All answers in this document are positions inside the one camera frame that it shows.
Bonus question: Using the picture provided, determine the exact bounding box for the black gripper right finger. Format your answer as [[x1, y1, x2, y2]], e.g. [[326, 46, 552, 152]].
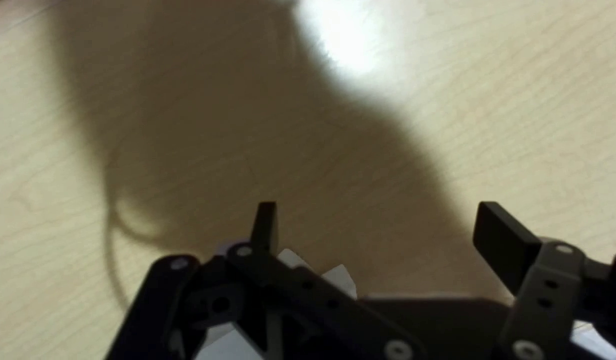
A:
[[472, 201, 616, 360]]

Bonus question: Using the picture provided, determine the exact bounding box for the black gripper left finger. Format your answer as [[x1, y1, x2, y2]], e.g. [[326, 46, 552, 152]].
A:
[[106, 201, 426, 360]]

